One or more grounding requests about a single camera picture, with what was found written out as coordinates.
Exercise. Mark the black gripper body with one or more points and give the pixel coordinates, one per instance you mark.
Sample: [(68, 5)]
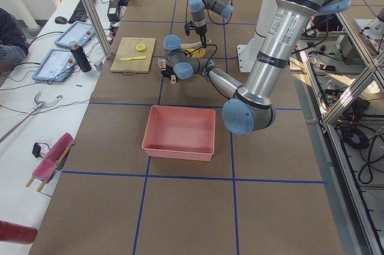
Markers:
[(201, 30), (168, 72)]

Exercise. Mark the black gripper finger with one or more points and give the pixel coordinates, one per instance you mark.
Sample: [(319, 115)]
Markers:
[(203, 40)]

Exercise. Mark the beige hand brush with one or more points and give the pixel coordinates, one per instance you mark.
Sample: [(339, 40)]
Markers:
[(192, 46)]

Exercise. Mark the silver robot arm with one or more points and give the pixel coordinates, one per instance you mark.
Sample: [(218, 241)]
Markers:
[(197, 8), (248, 107)]

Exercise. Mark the pink plastic bin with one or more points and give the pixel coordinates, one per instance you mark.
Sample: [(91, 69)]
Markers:
[(180, 132)]

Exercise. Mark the yellow toy corn cob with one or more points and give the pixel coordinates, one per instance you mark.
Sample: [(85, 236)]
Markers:
[(196, 53)]

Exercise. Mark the yellow plastic knife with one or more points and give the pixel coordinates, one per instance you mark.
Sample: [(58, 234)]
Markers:
[(133, 58)]

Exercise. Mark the yellow lemon slice toy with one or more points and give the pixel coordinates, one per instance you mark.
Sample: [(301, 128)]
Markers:
[(141, 47)]

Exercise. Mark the bamboo cutting board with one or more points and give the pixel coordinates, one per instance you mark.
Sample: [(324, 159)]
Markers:
[(127, 48)]

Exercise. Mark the black power adapter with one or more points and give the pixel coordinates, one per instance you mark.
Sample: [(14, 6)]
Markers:
[(113, 12)]

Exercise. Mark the black water bottle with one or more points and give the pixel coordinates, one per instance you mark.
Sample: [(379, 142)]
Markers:
[(80, 56)]

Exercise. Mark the upper teach pendant tablet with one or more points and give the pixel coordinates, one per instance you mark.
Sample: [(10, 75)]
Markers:
[(81, 32)]

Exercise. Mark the teach pendant tablet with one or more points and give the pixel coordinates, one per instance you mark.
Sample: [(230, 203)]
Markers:
[(81, 32), (55, 67)]

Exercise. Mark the black keyboard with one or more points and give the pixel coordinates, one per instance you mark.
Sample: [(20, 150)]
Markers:
[(79, 13)]

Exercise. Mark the lower teach pendant tablet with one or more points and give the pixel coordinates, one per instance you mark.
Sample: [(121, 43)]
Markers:
[(55, 67)]

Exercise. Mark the black computer mouse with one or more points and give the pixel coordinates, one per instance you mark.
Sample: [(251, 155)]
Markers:
[(61, 20)]

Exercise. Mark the metal tripod stand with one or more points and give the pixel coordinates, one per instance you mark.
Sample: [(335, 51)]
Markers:
[(39, 104)]

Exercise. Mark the person in dark jacket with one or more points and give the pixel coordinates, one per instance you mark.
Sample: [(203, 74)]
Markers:
[(14, 45)]

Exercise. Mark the pink cloth rack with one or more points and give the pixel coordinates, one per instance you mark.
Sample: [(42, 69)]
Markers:
[(50, 163)]

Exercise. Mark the red bottle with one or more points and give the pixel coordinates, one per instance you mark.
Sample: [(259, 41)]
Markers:
[(18, 234)]

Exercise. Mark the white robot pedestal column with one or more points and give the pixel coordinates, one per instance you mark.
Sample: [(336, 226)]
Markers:
[(247, 53)]

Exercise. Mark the aluminium frame post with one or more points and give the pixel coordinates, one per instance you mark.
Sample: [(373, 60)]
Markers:
[(98, 28)]

